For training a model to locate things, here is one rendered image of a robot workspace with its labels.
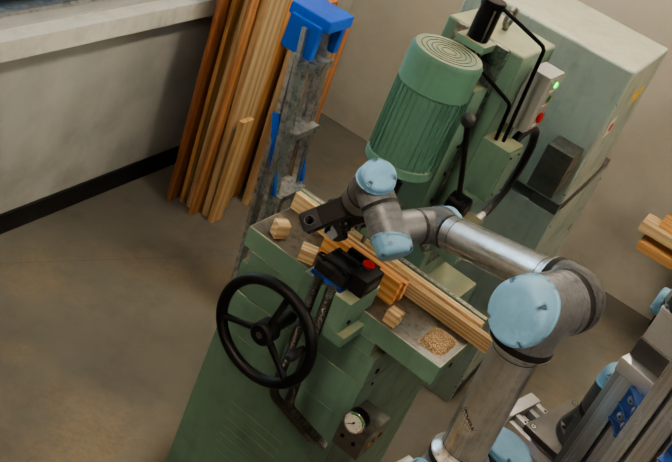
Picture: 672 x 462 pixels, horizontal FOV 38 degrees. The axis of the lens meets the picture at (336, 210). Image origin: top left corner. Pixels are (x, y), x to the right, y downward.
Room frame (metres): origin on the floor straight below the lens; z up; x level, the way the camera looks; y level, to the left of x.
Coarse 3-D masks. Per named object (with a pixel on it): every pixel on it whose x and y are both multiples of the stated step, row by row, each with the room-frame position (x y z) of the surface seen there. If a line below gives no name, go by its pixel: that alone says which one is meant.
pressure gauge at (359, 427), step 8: (352, 408) 1.85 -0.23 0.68; (360, 408) 1.85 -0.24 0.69; (344, 416) 1.84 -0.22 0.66; (352, 416) 1.83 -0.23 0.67; (360, 416) 1.82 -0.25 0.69; (368, 416) 1.84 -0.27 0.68; (344, 424) 1.83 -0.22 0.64; (352, 424) 1.83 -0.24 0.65; (360, 424) 1.82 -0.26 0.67; (368, 424) 1.83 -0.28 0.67; (352, 432) 1.82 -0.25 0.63; (360, 432) 1.81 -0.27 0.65
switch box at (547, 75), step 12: (540, 72) 2.33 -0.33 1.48; (552, 72) 2.37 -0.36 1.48; (564, 72) 2.41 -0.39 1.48; (540, 84) 2.33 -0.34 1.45; (552, 84) 2.34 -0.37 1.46; (516, 96) 2.35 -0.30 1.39; (528, 96) 2.33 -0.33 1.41; (540, 96) 2.32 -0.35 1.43; (552, 96) 2.40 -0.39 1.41; (528, 108) 2.33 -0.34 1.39; (540, 108) 2.35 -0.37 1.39; (516, 120) 2.33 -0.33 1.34; (528, 120) 2.32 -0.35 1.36
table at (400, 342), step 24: (288, 216) 2.19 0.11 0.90; (264, 240) 2.06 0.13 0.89; (288, 240) 2.09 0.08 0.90; (312, 240) 2.13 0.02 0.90; (288, 264) 2.02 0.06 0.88; (312, 264) 2.03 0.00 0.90; (384, 312) 1.96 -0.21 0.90; (408, 312) 2.00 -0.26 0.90; (336, 336) 1.84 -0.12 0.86; (384, 336) 1.90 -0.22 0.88; (408, 336) 1.91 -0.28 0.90; (456, 336) 1.99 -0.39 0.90; (408, 360) 1.87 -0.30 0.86; (432, 360) 1.86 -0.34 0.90; (456, 360) 1.95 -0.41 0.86
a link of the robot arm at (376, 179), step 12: (360, 168) 1.71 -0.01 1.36; (372, 168) 1.70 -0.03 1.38; (384, 168) 1.71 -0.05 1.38; (360, 180) 1.69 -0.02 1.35; (372, 180) 1.68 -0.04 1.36; (384, 180) 1.69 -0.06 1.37; (396, 180) 1.71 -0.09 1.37; (348, 192) 1.74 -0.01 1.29; (360, 192) 1.69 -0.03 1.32; (372, 192) 1.68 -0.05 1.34; (384, 192) 1.68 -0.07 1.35; (360, 204) 1.69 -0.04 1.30
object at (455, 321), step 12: (408, 288) 2.06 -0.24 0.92; (420, 288) 2.06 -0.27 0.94; (420, 300) 2.05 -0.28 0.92; (432, 300) 2.04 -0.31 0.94; (432, 312) 2.03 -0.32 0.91; (444, 312) 2.02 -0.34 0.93; (456, 312) 2.02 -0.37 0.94; (456, 324) 2.00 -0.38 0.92; (468, 324) 2.00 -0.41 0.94; (468, 336) 1.99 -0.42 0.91; (480, 336) 1.98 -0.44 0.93; (480, 348) 1.97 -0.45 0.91
